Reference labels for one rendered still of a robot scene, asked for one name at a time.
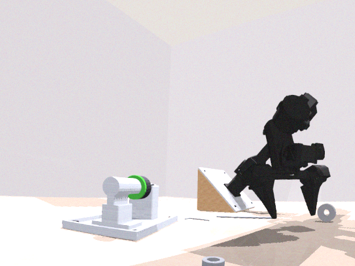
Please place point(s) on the green spacer ring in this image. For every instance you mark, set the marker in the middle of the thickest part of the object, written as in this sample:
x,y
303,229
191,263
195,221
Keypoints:
x,y
143,188

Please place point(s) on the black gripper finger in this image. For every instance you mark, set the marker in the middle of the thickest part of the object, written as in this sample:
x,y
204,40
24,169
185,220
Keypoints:
x,y
310,192
263,188

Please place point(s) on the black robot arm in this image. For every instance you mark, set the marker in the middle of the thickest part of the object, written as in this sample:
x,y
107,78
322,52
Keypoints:
x,y
292,114

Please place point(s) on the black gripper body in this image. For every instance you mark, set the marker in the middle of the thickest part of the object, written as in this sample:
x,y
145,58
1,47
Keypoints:
x,y
282,172

